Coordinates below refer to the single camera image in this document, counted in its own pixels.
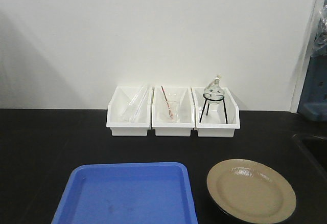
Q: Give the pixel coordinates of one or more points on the black wire tripod stand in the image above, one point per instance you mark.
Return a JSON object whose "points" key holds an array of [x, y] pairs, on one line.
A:
{"points": [[205, 107]]}

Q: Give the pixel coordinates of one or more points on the beige plate with black rim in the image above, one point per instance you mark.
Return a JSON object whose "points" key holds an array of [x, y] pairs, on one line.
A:
{"points": [[251, 191]]}

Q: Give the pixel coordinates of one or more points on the white storage bin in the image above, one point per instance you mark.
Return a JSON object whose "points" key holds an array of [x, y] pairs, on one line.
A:
{"points": [[186, 112], [213, 125], [119, 101]]}

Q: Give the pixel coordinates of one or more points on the clear glass tubes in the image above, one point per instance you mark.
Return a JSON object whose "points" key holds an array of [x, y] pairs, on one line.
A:
{"points": [[133, 108]]}

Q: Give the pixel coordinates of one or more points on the glass beaker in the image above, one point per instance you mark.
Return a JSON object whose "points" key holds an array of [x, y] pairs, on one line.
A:
{"points": [[164, 115]]}

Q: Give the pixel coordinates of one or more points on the right white storage bin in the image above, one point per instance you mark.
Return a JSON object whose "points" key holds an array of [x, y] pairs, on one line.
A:
{"points": [[213, 125]]}

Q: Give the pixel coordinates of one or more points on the middle white storage bin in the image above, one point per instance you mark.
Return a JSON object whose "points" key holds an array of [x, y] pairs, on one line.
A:
{"points": [[186, 112]]}

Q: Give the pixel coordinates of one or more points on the blue plastic tray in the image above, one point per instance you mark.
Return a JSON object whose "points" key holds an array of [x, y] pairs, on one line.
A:
{"points": [[127, 193]]}

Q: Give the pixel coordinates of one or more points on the blue equipment at right edge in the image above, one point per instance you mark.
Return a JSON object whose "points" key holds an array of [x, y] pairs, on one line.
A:
{"points": [[312, 103]]}

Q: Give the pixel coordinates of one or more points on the round glass flask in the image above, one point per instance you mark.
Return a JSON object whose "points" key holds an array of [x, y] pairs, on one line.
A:
{"points": [[213, 93]]}

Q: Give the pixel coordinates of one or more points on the black sink basin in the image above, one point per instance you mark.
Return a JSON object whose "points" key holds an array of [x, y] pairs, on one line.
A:
{"points": [[314, 148]]}

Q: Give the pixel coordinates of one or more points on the left white storage bin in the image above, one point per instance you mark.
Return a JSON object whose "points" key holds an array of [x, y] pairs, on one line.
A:
{"points": [[119, 101]]}

